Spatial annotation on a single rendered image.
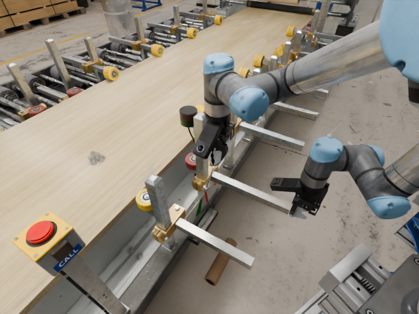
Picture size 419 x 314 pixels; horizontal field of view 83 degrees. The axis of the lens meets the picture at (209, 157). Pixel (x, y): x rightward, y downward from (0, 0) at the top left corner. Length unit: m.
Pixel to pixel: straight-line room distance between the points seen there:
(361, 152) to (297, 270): 1.18
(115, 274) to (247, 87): 0.87
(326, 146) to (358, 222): 1.51
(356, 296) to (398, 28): 0.59
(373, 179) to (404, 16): 0.49
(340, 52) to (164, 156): 0.75
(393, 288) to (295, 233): 1.26
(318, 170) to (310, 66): 0.31
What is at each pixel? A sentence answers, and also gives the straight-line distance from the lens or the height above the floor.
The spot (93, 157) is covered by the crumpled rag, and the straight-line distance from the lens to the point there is 1.08.
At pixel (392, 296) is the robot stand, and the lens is 0.69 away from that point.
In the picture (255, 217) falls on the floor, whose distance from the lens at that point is 1.91.
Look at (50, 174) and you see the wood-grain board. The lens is 1.12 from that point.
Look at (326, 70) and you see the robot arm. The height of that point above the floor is 1.41.
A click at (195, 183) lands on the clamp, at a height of 0.87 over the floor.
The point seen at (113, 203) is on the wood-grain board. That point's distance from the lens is 0.91.
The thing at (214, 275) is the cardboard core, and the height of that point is 0.08.
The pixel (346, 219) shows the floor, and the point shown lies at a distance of 2.14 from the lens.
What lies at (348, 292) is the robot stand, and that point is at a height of 0.98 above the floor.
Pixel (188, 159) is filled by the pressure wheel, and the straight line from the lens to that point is 0.99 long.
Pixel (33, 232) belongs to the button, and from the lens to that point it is 0.51.
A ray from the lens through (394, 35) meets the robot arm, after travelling 0.26.
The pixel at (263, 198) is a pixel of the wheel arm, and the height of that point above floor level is 0.86.
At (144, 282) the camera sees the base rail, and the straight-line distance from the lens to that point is 0.97.
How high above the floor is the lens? 1.60
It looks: 44 degrees down
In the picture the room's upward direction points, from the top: straight up
